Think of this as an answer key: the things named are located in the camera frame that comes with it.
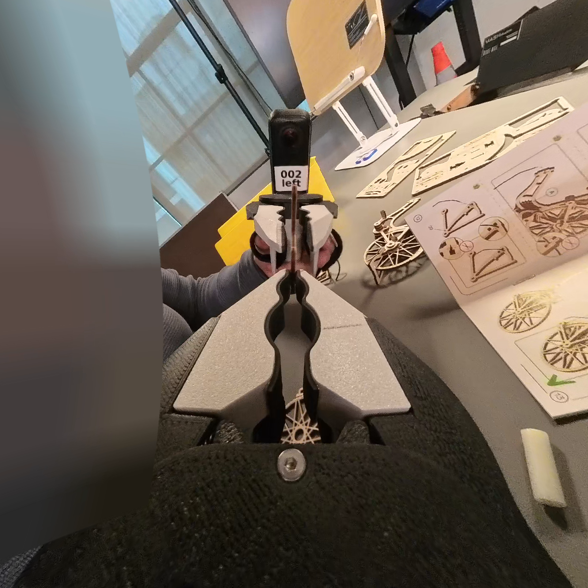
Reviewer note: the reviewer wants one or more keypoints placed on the wooden frame part with rubber band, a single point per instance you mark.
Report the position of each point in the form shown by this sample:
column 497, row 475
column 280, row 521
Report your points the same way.
column 327, row 277

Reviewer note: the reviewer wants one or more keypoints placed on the small wooden parts sheet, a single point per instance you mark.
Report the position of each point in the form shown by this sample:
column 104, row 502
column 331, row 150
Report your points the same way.
column 429, row 142

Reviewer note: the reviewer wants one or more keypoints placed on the wooden triangular frame part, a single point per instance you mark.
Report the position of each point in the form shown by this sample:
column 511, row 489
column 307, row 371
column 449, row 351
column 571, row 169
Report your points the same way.
column 292, row 229

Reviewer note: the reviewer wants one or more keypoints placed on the large wooden parts sheet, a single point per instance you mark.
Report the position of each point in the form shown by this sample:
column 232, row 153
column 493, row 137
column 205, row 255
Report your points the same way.
column 477, row 151

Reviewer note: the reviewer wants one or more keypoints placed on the white wax stick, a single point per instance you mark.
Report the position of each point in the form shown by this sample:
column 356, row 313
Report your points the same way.
column 544, row 468

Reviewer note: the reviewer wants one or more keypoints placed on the black tripod stand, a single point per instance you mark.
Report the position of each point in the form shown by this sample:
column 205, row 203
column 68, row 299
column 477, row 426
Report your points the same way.
column 220, row 73

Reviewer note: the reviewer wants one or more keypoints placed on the instruction booklet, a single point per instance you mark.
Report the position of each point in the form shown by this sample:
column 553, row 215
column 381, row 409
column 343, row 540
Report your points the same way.
column 505, row 285

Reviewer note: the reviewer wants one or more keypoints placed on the person's left hand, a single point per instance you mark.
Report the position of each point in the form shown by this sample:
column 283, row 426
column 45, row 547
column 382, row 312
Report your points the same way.
column 324, row 259

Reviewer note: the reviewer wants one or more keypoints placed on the black desk frame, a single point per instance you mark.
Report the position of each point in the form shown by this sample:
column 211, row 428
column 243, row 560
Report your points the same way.
column 399, row 59

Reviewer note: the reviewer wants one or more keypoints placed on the wooden spoked wheel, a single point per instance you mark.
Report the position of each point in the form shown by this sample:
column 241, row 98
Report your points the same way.
column 298, row 429

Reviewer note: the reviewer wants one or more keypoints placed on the black case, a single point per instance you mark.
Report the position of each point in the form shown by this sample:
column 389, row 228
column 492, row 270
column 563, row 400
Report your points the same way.
column 542, row 50

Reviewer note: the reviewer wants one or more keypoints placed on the orange traffic cone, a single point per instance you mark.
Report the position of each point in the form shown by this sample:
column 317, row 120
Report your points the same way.
column 443, row 69

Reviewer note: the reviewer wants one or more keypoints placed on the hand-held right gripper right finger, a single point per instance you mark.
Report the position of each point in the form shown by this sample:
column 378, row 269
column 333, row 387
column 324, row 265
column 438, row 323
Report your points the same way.
column 358, row 367

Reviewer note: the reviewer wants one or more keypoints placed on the plywood stand with white frame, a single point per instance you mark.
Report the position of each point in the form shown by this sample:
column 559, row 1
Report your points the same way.
column 330, row 46

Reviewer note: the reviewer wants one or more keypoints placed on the yellow plastic bin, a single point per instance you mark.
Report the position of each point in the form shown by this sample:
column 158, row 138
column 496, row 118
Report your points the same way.
column 234, row 239

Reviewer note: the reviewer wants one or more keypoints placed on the person's left forearm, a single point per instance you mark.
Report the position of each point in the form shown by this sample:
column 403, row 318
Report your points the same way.
column 216, row 289

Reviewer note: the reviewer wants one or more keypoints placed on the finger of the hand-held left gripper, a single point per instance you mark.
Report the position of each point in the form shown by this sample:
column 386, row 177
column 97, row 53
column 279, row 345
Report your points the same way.
column 268, row 225
column 319, row 225

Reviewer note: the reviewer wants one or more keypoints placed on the wooden bicycle model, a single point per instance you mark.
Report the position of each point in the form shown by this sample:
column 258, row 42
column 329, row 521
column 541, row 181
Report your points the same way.
column 390, row 252

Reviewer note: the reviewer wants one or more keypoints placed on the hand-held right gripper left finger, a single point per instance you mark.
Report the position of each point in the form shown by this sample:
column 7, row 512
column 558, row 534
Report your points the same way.
column 220, row 367

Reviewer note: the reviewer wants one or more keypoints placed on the brown cabinet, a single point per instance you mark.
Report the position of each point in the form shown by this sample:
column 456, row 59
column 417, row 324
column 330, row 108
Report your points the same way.
column 197, row 234

